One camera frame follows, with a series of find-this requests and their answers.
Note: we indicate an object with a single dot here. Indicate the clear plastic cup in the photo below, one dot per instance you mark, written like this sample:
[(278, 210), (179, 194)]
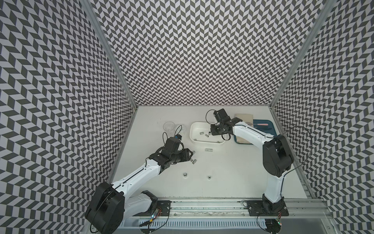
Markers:
[(169, 128)]

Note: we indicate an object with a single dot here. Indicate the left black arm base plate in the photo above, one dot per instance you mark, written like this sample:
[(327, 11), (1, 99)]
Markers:
[(146, 204)]

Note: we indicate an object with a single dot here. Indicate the white plastic storage box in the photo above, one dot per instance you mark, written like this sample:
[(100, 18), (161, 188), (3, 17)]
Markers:
[(195, 136)]

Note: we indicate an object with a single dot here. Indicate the aluminium front rail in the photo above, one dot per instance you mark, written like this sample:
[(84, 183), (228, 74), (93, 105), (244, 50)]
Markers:
[(230, 208)]

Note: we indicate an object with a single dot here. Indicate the clear plastic lid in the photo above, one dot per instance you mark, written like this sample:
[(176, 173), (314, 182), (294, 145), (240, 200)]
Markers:
[(180, 130)]

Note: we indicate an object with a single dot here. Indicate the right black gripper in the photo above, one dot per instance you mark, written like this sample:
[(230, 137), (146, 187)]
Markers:
[(213, 130)]

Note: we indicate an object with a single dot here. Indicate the blue tray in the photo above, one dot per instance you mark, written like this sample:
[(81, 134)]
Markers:
[(265, 126)]

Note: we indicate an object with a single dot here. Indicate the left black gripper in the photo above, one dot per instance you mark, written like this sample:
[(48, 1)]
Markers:
[(185, 154)]

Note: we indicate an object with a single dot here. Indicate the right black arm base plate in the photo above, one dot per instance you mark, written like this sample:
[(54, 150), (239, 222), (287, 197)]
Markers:
[(266, 208)]

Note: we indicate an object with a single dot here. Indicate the beige cloth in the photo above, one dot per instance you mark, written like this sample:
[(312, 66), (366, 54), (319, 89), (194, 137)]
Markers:
[(245, 117)]

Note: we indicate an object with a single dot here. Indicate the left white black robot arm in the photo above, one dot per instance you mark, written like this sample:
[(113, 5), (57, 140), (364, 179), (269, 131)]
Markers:
[(114, 202)]

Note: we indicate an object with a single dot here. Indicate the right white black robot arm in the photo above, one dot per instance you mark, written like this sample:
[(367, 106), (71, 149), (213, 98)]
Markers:
[(277, 157)]

